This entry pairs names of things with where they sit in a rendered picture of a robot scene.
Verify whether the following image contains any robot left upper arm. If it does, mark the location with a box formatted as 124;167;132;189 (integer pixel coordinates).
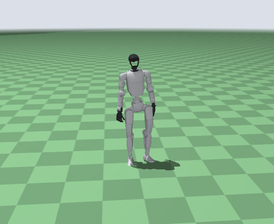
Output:
143;70;153;92

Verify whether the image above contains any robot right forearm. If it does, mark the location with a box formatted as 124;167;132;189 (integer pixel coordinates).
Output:
117;91;123;111

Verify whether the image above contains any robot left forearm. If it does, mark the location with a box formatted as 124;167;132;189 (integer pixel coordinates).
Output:
148;91;156;105

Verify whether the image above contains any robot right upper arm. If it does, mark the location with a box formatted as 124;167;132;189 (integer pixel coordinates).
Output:
119;72;127;96

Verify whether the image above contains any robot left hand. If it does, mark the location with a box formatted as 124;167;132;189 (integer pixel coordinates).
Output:
152;103;156;116

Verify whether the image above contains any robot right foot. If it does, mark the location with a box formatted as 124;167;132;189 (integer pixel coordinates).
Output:
127;157;133;166

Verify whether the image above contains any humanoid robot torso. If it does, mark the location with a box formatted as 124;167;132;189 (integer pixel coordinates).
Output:
126;68;144;112

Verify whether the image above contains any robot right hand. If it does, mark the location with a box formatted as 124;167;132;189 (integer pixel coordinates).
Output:
116;107;125;122

